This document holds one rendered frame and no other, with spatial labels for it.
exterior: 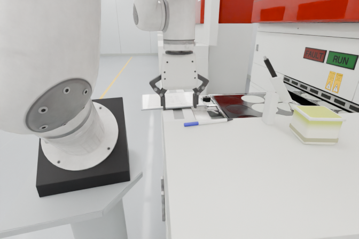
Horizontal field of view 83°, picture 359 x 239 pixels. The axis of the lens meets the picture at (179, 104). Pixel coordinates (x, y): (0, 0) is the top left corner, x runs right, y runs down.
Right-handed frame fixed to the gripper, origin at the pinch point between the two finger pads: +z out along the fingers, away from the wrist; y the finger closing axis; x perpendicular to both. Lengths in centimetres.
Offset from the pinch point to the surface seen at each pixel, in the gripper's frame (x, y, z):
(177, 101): -9.2, -0.1, 2.3
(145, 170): -93, 21, 99
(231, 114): -10.8, -20.6, 9.3
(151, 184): -75, 16, 99
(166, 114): -0.2, 4.0, 3.3
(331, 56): -13, -57, -11
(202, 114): -16.7, -10.7, 11.3
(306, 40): -29, -58, -15
